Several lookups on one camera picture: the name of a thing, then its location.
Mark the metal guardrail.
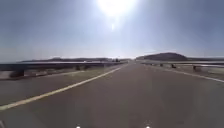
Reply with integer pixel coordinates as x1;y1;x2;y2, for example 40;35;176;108
139;60;224;72
0;60;122;79

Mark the low distant ridge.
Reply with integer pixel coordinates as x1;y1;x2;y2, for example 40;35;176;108
18;56;133;63

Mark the dark hill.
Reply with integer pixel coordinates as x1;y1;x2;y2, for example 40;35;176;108
135;52;188;62

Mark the grey asphalt road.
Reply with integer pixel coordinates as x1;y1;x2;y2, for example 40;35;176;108
0;62;224;128

